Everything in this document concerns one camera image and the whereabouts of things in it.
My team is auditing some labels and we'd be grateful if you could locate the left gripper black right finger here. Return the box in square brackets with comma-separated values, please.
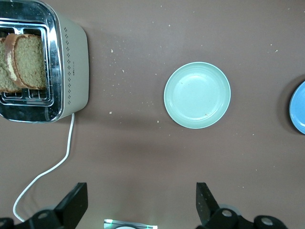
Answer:
[196, 182, 288, 229]

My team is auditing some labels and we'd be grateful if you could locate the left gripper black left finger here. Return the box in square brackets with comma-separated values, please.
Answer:
[0, 182, 89, 229]

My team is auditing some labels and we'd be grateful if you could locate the brown bread slice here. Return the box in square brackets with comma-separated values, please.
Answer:
[5, 33, 48, 90]
[0, 37, 22, 93]

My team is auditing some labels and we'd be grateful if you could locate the green round plate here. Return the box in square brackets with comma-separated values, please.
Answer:
[163, 62, 232, 130]

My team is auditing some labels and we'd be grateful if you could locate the blue round plate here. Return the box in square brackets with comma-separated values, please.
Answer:
[288, 80, 305, 135]

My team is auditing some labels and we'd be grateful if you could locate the beige chrome toaster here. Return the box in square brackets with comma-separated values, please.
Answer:
[0, 0, 90, 124]

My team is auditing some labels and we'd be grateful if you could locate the white toaster power cable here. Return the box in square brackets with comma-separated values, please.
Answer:
[12, 113, 75, 223]

